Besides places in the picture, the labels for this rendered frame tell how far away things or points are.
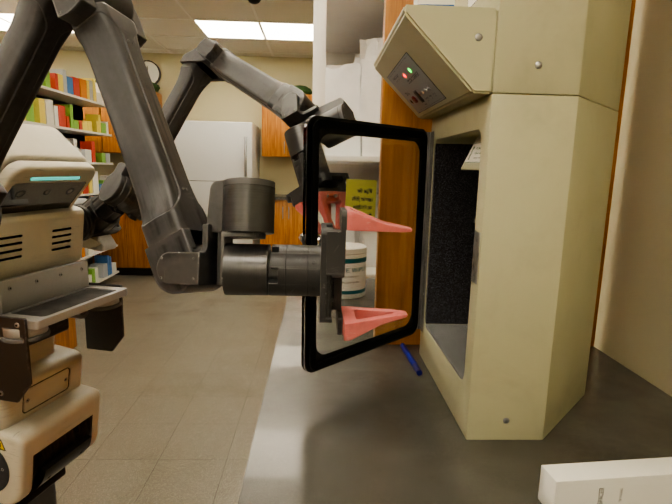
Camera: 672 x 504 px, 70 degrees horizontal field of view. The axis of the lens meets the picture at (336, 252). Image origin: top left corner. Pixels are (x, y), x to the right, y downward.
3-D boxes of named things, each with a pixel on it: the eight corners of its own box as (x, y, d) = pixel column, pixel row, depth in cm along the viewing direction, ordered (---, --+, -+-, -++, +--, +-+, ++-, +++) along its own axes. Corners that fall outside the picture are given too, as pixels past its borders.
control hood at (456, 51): (431, 119, 91) (434, 64, 89) (492, 93, 59) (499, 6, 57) (371, 117, 90) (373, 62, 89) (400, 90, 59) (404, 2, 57)
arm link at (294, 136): (293, 136, 89) (276, 128, 84) (324, 120, 86) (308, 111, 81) (303, 170, 88) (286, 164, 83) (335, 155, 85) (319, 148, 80)
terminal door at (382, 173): (417, 332, 97) (428, 129, 90) (304, 376, 75) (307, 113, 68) (414, 331, 97) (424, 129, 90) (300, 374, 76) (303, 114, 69)
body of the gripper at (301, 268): (339, 229, 49) (267, 228, 49) (336, 324, 51) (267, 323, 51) (336, 222, 56) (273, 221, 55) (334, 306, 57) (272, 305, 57)
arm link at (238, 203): (203, 282, 60) (155, 283, 52) (206, 191, 61) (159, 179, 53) (288, 284, 56) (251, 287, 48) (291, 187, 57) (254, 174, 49)
